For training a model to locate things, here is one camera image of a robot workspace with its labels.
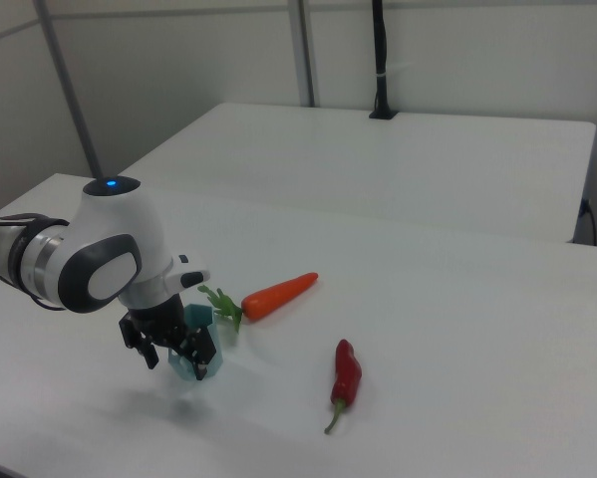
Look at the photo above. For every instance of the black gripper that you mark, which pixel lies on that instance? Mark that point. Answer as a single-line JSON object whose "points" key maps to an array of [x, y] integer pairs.
{"points": [[153, 323]]}

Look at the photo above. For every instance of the light blue hexagonal mug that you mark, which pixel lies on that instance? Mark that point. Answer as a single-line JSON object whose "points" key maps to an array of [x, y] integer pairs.
{"points": [[201, 314]]}

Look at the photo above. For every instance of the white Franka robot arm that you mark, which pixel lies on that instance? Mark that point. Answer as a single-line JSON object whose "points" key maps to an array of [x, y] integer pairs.
{"points": [[118, 224]]}

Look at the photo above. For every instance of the orange toy carrot with leaves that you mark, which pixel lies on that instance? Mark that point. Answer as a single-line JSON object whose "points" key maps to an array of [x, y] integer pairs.
{"points": [[278, 296]]}

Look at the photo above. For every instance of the red toy chili pepper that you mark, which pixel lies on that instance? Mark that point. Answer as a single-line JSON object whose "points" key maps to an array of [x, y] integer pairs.
{"points": [[348, 373]]}

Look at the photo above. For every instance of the grey slanted pole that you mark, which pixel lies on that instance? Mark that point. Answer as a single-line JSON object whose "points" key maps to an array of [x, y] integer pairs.
{"points": [[69, 84]]}

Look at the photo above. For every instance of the black pole with base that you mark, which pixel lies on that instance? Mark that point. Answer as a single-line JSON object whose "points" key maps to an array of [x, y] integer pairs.
{"points": [[380, 50]]}

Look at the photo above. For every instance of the grey partition post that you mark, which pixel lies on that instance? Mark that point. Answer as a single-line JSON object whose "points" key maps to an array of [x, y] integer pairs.
{"points": [[305, 50]]}

